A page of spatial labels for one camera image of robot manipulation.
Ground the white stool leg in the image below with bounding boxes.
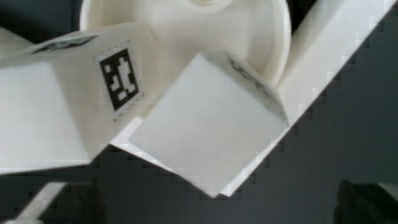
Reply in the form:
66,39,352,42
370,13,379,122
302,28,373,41
0,22,160,175
130,50,288,196

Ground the white right fence bar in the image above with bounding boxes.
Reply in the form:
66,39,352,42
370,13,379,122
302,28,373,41
114,0,398,197

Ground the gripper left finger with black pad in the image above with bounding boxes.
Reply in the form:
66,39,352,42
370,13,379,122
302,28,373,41
7,181,108,224

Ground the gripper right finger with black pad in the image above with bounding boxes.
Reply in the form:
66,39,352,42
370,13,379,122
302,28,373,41
334,180,398,224

